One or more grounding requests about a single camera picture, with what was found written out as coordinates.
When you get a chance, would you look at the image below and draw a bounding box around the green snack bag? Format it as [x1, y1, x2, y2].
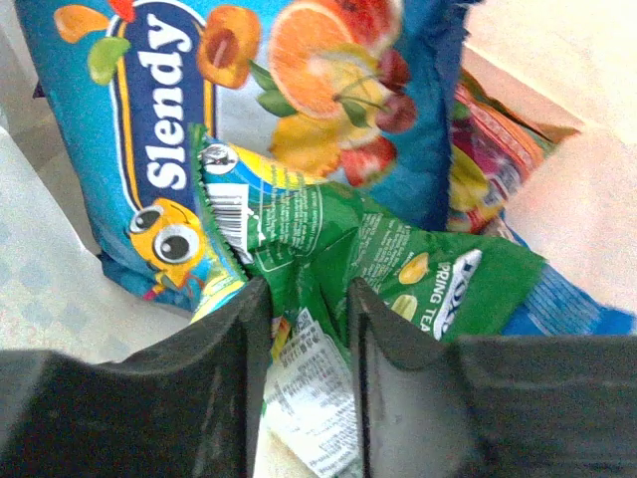
[189, 124, 544, 477]

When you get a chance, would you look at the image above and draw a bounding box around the colourful candy packet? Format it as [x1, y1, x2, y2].
[447, 71, 579, 234]

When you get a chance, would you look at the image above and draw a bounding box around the checkered paper bag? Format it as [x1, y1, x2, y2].
[1, 1, 636, 477]

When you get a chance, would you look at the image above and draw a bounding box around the blue M&M's packet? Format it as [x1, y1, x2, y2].
[483, 217, 636, 336]

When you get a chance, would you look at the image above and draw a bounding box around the blue Slendy snack bag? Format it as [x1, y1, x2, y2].
[15, 1, 469, 310]

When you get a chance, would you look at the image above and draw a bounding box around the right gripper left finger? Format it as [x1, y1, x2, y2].
[1, 278, 272, 477]

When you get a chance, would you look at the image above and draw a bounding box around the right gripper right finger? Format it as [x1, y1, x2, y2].
[347, 279, 636, 477]

